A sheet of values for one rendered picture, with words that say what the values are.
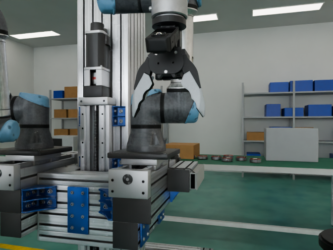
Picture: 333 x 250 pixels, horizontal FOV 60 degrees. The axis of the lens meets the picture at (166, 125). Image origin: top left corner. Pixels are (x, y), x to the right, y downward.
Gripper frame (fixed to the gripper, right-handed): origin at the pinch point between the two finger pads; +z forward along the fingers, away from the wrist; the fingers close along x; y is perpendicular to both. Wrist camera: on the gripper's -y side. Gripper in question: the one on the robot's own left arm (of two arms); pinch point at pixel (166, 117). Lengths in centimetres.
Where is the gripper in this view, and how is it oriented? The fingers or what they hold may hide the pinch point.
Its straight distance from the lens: 57.8
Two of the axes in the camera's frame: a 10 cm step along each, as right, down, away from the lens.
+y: 2.3, -0.1, 9.7
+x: -9.7, 0.0, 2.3
